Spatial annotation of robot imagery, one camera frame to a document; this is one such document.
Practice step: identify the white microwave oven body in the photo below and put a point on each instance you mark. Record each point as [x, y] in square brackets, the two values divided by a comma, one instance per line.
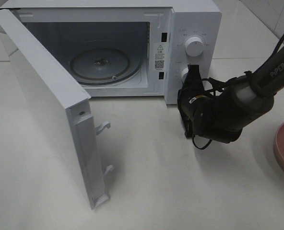
[67, 28]

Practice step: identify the upper white control knob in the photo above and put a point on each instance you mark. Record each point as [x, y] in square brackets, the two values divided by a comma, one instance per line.
[194, 45]

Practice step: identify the lower white timer knob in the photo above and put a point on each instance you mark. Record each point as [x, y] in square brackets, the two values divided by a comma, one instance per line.
[183, 74]

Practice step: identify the white microwave door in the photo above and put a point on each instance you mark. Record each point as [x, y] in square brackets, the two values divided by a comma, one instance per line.
[60, 105]

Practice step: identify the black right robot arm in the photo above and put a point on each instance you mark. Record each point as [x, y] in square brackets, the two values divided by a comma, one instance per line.
[222, 112]

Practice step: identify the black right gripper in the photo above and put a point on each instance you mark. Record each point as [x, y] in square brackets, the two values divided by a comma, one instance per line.
[195, 106]

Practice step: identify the white warning label sticker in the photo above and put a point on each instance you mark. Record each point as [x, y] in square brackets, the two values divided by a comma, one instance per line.
[159, 50]

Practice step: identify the glass microwave turntable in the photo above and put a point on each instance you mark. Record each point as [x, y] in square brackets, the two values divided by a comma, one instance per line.
[104, 66]

